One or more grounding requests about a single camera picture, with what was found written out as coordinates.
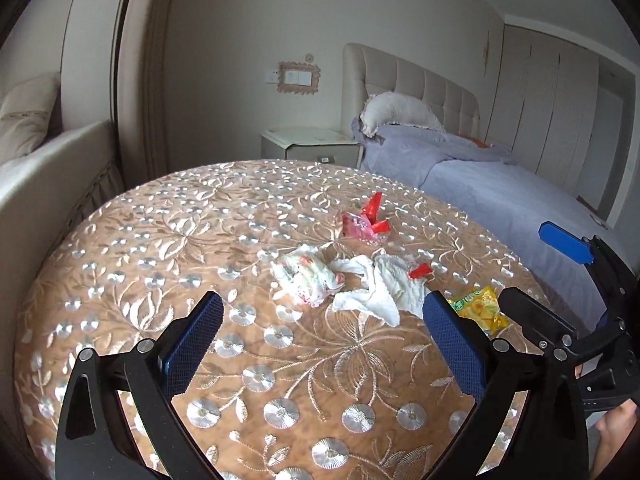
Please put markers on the small red wrapper piece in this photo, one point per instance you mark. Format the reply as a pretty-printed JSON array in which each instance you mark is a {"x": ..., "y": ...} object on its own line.
[{"x": 420, "y": 271}]

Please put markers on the beige wardrobe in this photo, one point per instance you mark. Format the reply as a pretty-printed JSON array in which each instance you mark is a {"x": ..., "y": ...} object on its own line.
[{"x": 550, "y": 110}]

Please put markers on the beige cushion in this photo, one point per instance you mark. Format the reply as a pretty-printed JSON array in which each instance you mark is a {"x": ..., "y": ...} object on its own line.
[{"x": 25, "y": 120}]

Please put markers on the beige tufted headboard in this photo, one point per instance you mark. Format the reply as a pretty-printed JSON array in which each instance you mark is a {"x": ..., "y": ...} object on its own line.
[{"x": 410, "y": 80}]

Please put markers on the white nightstand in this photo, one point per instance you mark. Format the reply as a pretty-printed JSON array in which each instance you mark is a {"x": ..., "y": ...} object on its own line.
[{"x": 310, "y": 150}]

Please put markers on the yellow plastic snack bag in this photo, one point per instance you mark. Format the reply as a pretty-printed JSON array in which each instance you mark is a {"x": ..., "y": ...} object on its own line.
[{"x": 477, "y": 307}]

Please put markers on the framed wall switch panel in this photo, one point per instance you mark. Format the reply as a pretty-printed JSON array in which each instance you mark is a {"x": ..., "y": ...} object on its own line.
[{"x": 297, "y": 77}]

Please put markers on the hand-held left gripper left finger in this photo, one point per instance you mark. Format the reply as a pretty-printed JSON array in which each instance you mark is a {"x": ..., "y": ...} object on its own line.
[{"x": 195, "y": 345}]

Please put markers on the printed white wrapper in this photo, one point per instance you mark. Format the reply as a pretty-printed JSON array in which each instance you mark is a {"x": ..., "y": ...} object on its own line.
[{"x": 305, "y": 275}]

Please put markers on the person's right forearm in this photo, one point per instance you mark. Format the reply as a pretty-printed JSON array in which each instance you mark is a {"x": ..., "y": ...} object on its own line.
[{"x": 620, "y": 435}]

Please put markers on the beige window seat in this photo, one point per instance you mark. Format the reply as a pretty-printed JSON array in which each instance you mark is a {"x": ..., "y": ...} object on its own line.
[{"x": 50, "y": 175}]

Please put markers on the white tissue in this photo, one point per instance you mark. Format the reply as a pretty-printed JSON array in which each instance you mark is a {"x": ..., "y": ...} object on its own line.
[{"x": 385, "y": 290}]

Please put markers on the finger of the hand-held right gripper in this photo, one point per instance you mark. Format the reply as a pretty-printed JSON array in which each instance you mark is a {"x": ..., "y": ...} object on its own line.
[
  {"x": 535, "y": 315},
  {"x": 565, "y": 242}
]

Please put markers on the short gold wall lamp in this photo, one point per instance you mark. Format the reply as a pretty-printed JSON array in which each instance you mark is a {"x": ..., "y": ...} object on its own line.
[{"x": 485, "y": 50}]

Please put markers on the bed with grey blanket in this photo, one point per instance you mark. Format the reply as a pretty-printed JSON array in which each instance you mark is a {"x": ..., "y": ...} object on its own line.
[{"x": 475, "y": 185}]

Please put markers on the embroidered beige tablecloth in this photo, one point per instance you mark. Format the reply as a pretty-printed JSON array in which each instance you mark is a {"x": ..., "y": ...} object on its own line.
[{"x": 225, "y": 240}]

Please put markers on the white ruffled pillow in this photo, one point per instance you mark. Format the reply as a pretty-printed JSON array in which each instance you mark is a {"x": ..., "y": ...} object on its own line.
[{"x": 400, "y": 110}]

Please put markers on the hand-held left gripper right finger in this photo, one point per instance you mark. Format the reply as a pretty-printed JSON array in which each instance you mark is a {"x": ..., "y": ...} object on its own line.
[{"x": 455, "y": 345}]

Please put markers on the red translucent wrapper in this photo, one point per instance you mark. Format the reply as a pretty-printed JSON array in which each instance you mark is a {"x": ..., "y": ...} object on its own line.
[{"x": 372, "y": 207}]

